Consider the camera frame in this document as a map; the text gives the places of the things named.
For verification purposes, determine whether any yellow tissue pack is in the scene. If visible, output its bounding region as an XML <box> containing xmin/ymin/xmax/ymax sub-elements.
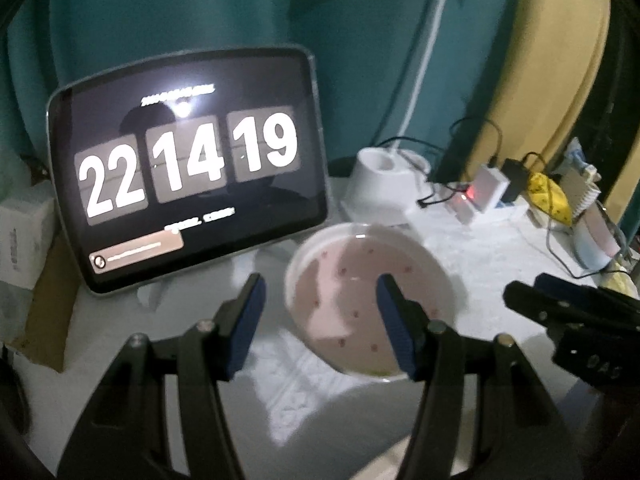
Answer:
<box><xmin>600</xmin><ymin>256</ymin><xmax>640</xmax><ymax>296</ymax></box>

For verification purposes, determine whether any white power adapter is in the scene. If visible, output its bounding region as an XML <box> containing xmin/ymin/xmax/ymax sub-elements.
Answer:
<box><xmin>472</xmin><ymin>165</ymin><xmax>508</xmax><ymax>212</ymax></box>

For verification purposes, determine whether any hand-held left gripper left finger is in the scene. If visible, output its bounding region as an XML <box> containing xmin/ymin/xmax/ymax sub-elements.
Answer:
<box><xmin>55</xmin><ymin>272</ymin><xmax>267</xmax><ymax>480</ymax></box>

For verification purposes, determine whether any looped black cable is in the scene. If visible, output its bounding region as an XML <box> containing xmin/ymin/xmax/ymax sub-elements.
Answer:
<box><xmin>449</xmin><ymin>117</ymin><xmax>504</xmax><ymax>172</ymax></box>

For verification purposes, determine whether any yellow curtain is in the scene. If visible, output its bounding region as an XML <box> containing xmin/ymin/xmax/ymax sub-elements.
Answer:
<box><xmin>470</xmin><ymin>0</ymin><xmax>613</xmax><ymax>171</ymax></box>

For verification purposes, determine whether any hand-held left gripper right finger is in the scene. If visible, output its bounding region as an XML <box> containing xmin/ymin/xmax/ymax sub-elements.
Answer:
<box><xmin>376</xmin><ymin>273</ymin><xmax>583</xmax><ymax>480</ymax></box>

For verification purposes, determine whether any white round container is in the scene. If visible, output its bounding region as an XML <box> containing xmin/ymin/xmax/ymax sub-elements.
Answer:
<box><xmin>582</xmin><ymin>205</ymin><xmax>623</xmax><ymax>257</ymax></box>

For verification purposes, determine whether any white desk lamp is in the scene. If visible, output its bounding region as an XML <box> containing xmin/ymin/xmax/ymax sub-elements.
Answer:
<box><xmin>341</xmin><ymin>0</ymin><xmax>523</xmax><ymax>225</ymax></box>

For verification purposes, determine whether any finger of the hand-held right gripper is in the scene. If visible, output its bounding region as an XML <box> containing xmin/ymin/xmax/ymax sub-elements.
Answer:
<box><xmin>534</xmin><ymin>272</ymin><xmax>640</xmax><ymax>312</ymax></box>
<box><xmin>502</xmin><ymin>281</ymin><xmax>601</xmax><ymax>334</ymax></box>

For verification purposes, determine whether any small white box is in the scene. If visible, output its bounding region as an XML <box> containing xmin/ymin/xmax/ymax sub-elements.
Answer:
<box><xmin>0</xmin><ymin>195</ymin><xmax>57</xmax><ymax>288</ymax></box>

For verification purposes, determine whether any long black cable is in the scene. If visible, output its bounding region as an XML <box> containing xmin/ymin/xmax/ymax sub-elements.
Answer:
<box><xmin>520</xmin><ymin>151</ymin><xmax>598</xmax><ymax>279</ymax></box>

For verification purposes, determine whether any blue white packet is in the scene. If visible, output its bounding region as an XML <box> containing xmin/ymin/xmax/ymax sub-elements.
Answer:
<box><xmin>565</xmin><ymin>140</ymin><xmax>601</xmax><ymax>182</ymax></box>

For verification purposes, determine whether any cardboard box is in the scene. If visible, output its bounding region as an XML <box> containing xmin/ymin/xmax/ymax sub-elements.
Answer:
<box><xmin>5</xmin><ymin>232</ymin><xmax>83</xmax><ymax>373</ymax></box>

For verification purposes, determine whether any tablet with clock display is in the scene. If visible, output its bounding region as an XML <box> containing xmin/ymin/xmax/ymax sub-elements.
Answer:
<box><xmin>46</xmin><ymin>46</ymin><xmax>331</xmax><ymax>295</ymax></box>

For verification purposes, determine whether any black power adapter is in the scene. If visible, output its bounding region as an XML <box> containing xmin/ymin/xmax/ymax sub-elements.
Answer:
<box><xmin>501</xmin><ymin>158</ymin><xmax>532</xmax><ymax>204</ymax></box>

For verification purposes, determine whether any white power strip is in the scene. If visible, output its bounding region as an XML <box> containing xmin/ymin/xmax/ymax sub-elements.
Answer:
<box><xmin>450</xmin><ymin>187</ymin><xmax>531</xmax><ymax>227</ymax></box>

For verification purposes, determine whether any white quilted tablecloth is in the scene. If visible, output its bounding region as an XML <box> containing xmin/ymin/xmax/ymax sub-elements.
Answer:
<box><xmin>65</xmin><ymin>170</ymin><xmax>640</xmax><ymax>480</ymax></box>

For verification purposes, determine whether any teal curtain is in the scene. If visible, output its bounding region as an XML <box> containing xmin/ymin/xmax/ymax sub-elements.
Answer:
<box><xmin>10</xmin><ymin>0</ymin><xmax>501</xmax><ymax>181</ymax></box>

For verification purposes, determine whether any pink speckled bowl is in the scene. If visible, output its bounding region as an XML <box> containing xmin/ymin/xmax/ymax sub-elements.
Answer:
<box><xmin>284</xmin><ymin>222</ymin><xmax>457</xmax><ymax>383</ymax></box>

